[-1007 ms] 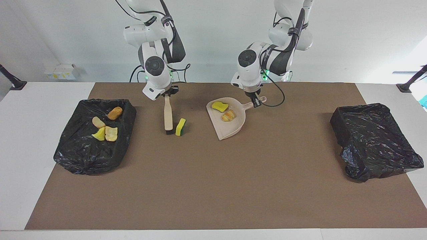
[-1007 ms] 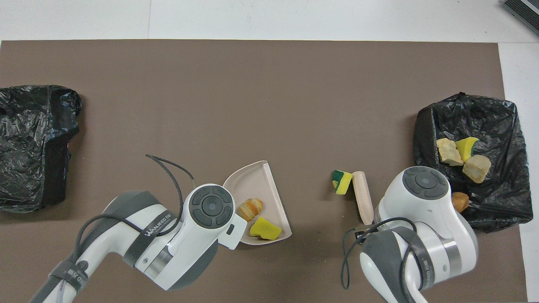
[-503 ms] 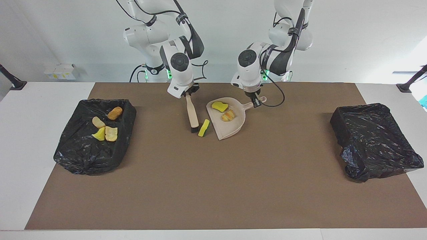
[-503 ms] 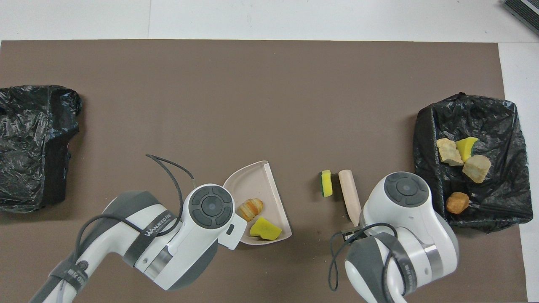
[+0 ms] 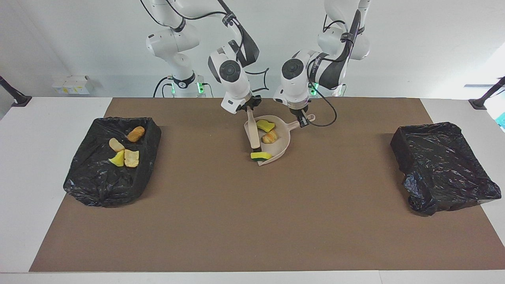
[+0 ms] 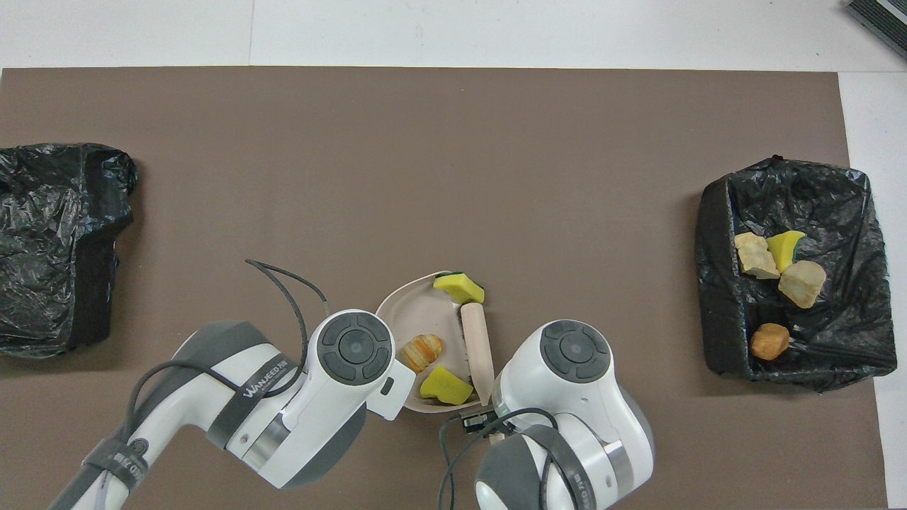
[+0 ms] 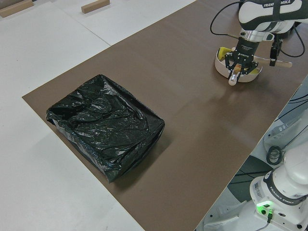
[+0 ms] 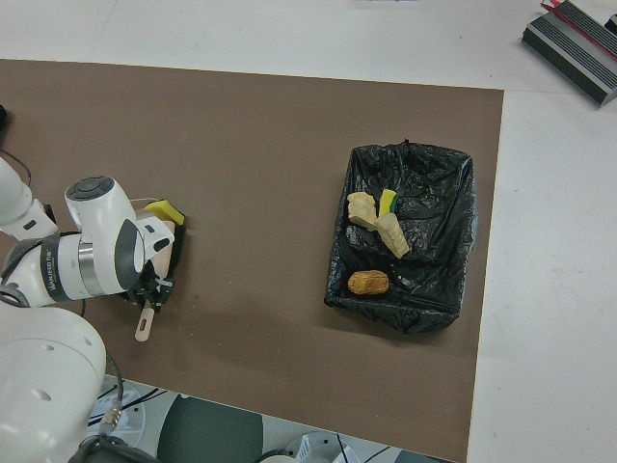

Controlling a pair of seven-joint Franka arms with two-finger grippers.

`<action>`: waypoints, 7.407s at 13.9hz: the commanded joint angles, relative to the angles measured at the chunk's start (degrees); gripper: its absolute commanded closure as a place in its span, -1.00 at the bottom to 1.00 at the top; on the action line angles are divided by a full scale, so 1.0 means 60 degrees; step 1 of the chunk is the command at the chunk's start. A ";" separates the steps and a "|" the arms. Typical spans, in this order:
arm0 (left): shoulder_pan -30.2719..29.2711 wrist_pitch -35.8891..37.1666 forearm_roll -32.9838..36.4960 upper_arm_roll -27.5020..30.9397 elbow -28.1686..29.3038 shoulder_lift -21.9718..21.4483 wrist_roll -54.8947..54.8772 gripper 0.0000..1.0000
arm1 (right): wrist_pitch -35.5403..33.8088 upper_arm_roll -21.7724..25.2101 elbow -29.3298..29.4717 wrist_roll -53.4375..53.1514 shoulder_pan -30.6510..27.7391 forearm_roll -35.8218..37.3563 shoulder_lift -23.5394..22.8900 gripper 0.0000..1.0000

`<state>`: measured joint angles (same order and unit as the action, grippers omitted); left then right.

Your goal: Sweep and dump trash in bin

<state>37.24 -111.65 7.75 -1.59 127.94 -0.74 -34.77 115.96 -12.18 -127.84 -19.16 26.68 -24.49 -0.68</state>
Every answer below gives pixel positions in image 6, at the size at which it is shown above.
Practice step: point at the brown table mat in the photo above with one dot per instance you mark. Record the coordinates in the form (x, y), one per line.
(425, 142)

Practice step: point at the pale beige sponge chunk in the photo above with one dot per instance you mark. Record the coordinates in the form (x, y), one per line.
(802, 283)

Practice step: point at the grey ribbed panel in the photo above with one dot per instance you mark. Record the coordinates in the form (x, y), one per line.
(886, 18)

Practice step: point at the brown oval bun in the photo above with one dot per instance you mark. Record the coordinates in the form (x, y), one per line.
(770, 341)

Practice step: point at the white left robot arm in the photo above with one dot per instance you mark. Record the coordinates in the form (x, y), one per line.
(312, 404)

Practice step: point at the beige plastic dustpan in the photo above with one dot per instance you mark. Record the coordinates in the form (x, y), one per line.
(425, 315)

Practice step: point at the black bag lined bin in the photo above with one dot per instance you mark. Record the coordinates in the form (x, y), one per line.
(42, 191)
(836, 198)

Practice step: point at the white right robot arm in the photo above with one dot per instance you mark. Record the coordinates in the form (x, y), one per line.
(574, 411)

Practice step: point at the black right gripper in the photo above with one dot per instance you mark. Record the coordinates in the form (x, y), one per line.
(478, 421)

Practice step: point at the yellow sponge piece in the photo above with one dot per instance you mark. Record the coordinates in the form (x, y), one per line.
(445, 387)
(783, 248)
(460, 287)

